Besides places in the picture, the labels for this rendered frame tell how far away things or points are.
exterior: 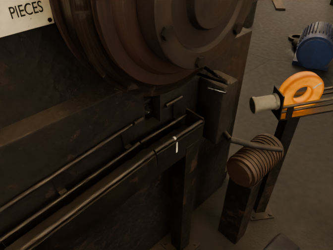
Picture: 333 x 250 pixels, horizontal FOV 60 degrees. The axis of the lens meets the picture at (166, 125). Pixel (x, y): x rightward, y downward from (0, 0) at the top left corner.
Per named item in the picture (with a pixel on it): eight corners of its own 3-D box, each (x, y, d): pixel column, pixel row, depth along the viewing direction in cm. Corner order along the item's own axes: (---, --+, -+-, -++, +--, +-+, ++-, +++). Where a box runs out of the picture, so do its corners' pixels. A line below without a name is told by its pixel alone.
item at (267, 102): (248, 107, 107) (249, 93, 103) (272, 103, 107) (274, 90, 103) (254, 117, 102) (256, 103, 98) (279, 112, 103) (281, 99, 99)
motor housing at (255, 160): (211, 232, 137) (226, 152, 103) (238, 205, 149) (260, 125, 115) (233, 252, 130) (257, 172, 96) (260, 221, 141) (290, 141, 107)
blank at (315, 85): (286, 114, 110) (291, 119, 107) (269, 89, 101) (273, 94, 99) (325, 90, 105) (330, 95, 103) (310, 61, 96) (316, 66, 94)
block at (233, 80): (193, 131, 108) (197, 75, 92) (207, 122, 112) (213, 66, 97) (215, 146, 102) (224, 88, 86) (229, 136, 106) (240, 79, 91)
